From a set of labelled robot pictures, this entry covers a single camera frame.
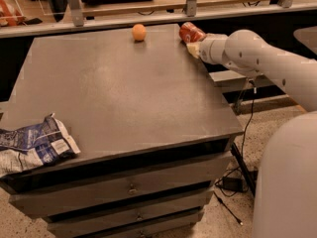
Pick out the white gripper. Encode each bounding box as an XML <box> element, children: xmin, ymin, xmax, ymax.
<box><xmin>186</xmin><ymin>34</ymin><xmax>228</xmax><ymax>64</ymax></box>

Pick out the crushed red coke can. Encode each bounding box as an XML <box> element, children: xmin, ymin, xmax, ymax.
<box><xmin>179</xmin><ymin>22</ymin><xmax>206</xmax><ymax>44</ymax></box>

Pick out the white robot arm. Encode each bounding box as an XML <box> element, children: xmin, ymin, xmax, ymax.
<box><xmin>187</xmin><ymin>30</ymin><xmax>317</xmax><ymax>238</ymax></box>

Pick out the orange fruit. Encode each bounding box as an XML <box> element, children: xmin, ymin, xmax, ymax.
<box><xmin>132</xmin><ymin>24</ymin><xmax>147</xmax><ymax>42</ymax></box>

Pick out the grey drawer cabinet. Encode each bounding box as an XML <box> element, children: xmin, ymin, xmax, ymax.
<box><xmin>1</xmin><ymin>25</ymin><xmax>243</xmax><ymax>238</ymax></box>

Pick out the grey metal railing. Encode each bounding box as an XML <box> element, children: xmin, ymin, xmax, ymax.
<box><xmin>0</xmin><ymin>0</ymin><xmax>316</xmax><ymax>39</ymax></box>

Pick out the black power adapter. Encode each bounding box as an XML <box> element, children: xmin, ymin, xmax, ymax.
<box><xmin>222</xmin><ymin>178</ymin><xmax>244</xmax><ymax>192</ymax></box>

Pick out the black metal stand leg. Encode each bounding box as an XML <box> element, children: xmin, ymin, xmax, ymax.
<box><xmin>231</xmin><ymin>144</ymin><xmax>258</xmax><ymax>195</ymax></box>

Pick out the top drawer knob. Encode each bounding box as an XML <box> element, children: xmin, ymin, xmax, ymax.
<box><xmin>128</xmin><ymin>183</ymin><xmax>138</xmax><ymax>195</ymax></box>

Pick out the drawer knob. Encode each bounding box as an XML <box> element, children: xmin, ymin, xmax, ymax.
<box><xmin>128</xmin><ymin>183</ymin><xmax>138</xmax><ymax>195</ymax></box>
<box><xmin>136</xmin><ymin>213</ymin><xmax>144</xmax><ymax>222</ymax></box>

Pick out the middle drawer knob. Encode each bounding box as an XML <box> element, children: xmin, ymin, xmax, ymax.
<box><xmin>136</xmin><ymin>213</ymin><xmax>144</xmax><ymax>222</ymax></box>

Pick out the orange object behind railing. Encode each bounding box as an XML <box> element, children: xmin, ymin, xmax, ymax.
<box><xmin>0</xmin><ymin>0</ymin><xmax>25</xmax><ymax>27</ymax></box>

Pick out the blue white chip bag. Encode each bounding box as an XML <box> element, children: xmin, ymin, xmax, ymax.
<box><xmin>0</xmin><ymin>114</ymin><xmax>80</xmax><ymax>178</ymax></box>

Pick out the black cable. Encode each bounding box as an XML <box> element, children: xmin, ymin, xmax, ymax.
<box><xmin>213</xmin><ymin>79</ymin><xmax>258</xmax><ymax>226</ymax></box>

